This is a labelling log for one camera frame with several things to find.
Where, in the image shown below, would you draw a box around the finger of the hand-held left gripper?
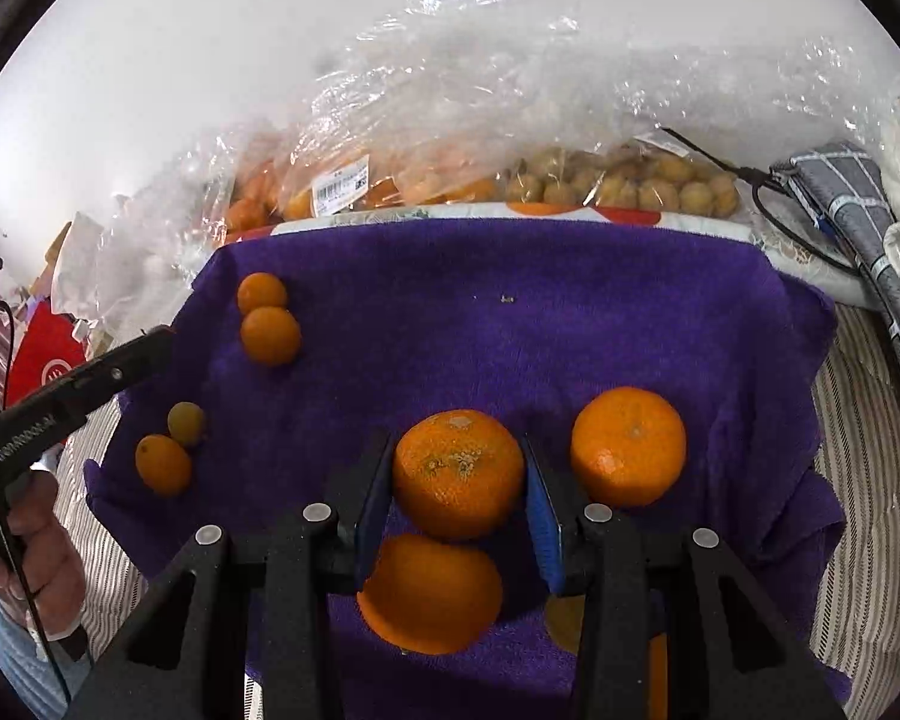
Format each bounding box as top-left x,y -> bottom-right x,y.
60,325 -> 177,415

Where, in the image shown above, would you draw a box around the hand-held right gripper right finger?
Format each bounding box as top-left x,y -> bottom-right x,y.
521,431 -> 848,720

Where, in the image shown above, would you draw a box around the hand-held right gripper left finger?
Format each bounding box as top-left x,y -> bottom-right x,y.
67,429 -> 397,720

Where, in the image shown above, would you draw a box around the yellow-green small citrus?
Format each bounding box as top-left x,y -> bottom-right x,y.
167,402 -> 206,448

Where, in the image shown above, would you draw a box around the orange mandarin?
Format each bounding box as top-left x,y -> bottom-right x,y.
544,594 -> 670,720
357,534 -> 505,655
392,409 -> 527,541
570,387 -> 688,509

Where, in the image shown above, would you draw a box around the small orange kumquat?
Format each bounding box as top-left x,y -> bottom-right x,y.
240,306 -> 302,367
237,272 -> 288,314
135,435 -> 194,497

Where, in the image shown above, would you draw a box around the purple towel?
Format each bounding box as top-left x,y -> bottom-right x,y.
82,217 -> 852,720

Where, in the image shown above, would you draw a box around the person's left hand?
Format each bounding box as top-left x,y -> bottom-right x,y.
0,465 -> 87,642

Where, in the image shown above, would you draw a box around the red bag with white logo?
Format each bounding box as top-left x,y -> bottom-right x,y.
7,300 -> 95,407

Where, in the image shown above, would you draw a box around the crumpled clear plastic bag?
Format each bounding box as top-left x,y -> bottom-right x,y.
49,195 -> 222,350

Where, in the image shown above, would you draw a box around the person's blue jeans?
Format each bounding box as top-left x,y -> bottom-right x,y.
0,589 -> 95,720

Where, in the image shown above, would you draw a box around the clear plastic bag of oranges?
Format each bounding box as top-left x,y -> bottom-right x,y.
195,30 -> 511,245

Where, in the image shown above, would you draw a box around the striped bed sheet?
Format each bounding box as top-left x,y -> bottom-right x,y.
0,300 -> 900,720

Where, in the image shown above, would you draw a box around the clear plastic bag of longans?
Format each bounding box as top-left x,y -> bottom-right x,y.
495,11 -> 897,220

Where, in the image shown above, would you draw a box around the grey checked cloth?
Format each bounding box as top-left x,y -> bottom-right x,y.
769,139 -> 900,462

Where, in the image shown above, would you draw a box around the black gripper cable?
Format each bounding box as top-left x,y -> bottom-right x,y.
0,300 -> 74,700

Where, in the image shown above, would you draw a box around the thin black cord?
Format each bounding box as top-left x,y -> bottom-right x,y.
658,126 -> 860,272

